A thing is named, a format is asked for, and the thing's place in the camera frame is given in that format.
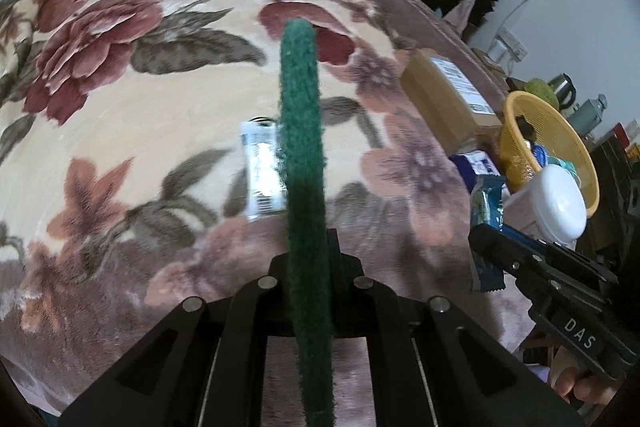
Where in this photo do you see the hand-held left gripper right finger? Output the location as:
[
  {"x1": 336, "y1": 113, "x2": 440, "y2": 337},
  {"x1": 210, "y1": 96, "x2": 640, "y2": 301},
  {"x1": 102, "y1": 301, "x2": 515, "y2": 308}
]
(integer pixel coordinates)
[{"x1": 327, "y1": 228, "x2": 561, "y2": 427}]

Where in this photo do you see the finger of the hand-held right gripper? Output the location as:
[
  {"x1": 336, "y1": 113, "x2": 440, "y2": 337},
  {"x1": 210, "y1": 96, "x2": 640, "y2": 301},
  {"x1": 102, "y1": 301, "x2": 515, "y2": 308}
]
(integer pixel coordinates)
[
  {"x1": 500, "y1": 226, "x2": 619, "y2": 284},
  {"x1": 469, "y1": 224, "x2": 547, "y2": 282}
]

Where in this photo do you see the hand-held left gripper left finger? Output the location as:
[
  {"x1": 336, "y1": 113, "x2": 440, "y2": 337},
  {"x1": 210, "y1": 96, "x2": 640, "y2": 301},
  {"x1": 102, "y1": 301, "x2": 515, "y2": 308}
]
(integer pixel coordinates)
[{"x1": 60, "y1": 252, "x2": 301, "y2": 427}]

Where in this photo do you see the blue green foil packet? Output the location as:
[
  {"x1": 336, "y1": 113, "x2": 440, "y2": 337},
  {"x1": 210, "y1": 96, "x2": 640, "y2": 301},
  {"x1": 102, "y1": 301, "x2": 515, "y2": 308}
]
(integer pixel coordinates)
[{"x1": 469, "y1": 174, "x2": 507, "y2": 294}]

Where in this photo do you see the teal face mask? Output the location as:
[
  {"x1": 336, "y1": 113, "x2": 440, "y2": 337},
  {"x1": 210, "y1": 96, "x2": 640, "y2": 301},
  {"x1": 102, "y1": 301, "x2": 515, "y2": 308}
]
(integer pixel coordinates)
[{"x1": 550, "y1": 158, "x2": 584, "y2": 182}]

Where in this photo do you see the yellow plastic basket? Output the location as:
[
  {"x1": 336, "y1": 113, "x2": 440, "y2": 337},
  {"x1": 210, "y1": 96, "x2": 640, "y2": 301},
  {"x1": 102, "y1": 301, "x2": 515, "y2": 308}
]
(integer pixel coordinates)
[{"x1": 500, "y1": 91, "x2": 600, "y2": 218}]

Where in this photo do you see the green scouring pad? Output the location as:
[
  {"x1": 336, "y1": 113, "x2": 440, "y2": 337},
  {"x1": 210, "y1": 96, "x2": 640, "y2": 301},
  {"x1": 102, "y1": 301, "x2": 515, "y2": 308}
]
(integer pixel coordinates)
[{"x1": 277, "y1": 19, "x2": 337, "y2": 427}]

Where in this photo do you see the person's right hand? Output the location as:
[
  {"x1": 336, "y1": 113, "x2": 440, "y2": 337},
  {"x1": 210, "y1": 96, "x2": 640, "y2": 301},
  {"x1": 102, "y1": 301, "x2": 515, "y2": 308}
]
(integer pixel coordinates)
[{"x1": 547, "y1": 347, "x2": 619, "y2": 408}]

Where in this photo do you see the white lidded canister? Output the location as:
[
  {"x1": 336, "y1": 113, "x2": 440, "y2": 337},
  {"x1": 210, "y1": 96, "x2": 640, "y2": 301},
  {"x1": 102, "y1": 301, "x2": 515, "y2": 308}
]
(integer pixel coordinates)
[{"x1": 504, "y1": 164, "x2": 588, "y2": 244}]

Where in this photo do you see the blue white tissue packet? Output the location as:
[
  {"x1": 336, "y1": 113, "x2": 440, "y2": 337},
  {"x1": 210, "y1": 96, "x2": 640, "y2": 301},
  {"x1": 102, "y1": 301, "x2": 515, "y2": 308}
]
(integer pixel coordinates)
[{"x1": 448, "y1": 150, "x2": 501, "y2": 190}]

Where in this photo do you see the dark wooden furniture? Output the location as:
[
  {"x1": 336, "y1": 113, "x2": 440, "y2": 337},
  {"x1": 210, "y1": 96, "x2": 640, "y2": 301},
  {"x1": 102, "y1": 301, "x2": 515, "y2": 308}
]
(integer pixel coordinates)
[{"x1": 575, "y1": 122, "x2": 640, "y2": 278}]

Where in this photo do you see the clear plastic packet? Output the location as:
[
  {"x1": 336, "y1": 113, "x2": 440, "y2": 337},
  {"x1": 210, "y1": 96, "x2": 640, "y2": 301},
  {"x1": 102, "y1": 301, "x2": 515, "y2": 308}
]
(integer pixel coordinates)
[{"x1": 239, "y1": 117, "x2": 289, "y2": 222}]

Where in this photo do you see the grey green flask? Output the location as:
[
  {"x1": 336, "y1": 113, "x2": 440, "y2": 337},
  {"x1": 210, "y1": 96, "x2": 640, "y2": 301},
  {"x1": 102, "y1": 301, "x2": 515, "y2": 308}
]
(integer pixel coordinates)
[{"x1": 567, "y1": 94, "x2": 609, "y2": 136}]

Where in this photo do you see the green round object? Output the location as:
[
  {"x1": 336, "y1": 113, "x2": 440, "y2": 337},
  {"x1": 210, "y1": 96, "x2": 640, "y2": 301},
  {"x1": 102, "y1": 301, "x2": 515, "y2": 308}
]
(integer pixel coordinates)
[{"x1": 522, "y1": 78, "x2": 559, "y2": 108}]

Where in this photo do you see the steel kettle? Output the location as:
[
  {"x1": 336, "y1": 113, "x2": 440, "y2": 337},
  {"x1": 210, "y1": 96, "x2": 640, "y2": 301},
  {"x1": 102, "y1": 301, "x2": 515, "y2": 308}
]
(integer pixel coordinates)
[{"x1": 547, "y1": 73, "x2": 577, "y2": 110}]

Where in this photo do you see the brown cardboard box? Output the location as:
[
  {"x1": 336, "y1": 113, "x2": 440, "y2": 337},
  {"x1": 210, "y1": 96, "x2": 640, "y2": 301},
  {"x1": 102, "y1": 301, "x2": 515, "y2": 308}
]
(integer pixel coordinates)
[{"x1": 401, "y1": 48, "x2": 503, "y2": 158}]

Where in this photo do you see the floral fleece blanket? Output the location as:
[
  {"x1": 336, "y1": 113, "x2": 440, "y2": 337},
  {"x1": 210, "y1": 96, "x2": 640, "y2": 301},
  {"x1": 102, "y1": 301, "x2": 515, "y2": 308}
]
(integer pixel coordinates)
[{"x1": 0, "y1": 0, "x2": 532, "y2": 427}]

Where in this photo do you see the white wall socket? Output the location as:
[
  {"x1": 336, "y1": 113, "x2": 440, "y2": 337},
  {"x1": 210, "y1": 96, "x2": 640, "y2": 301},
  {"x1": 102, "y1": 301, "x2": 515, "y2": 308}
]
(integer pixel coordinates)
[{"x1": 492, "y1": 29, "x2": 529, "y2": 62}]

